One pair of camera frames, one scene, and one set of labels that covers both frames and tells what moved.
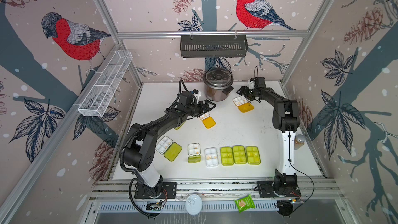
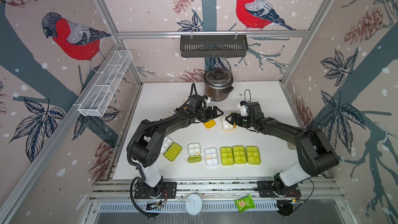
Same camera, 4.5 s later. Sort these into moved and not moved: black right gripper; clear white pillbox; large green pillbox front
Moved: black right gripper
Not moved: large green pillbox front; clear white pillbox
